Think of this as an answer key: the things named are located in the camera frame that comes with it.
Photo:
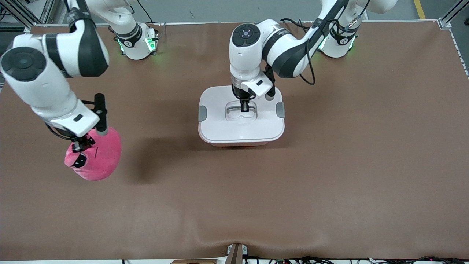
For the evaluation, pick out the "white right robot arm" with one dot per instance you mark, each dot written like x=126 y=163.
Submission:
x=44 y=84

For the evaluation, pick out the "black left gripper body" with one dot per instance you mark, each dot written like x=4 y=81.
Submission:
x=242 y=96

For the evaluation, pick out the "metal table clamp bracket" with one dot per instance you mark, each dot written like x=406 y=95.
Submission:
x=236 y=253

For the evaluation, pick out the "aluminium frame struts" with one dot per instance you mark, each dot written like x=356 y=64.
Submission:
x=45 y=11

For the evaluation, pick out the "aluminium table side rail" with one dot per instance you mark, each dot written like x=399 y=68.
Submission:
x=460 y=53

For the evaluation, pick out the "aluminium frame post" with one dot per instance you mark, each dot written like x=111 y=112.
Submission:
x=449 y=18

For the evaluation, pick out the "silver table edge rail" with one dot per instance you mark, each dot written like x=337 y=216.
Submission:
x=205 y=22

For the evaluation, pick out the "pink plush toy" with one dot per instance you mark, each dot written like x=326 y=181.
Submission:
x=102 y=161

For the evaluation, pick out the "brown table mat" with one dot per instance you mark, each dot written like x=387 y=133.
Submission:
x=234 y=205

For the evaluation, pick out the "pink translucent plastic box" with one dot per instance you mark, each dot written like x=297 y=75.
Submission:
x=238 y=145

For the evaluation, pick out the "brown wooden board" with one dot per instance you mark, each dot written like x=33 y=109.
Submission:
x=194 y=261

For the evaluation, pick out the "white box lid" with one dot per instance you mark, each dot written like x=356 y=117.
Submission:
x=220 y=128

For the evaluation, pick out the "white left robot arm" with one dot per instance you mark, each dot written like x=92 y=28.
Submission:
x=285 y=51

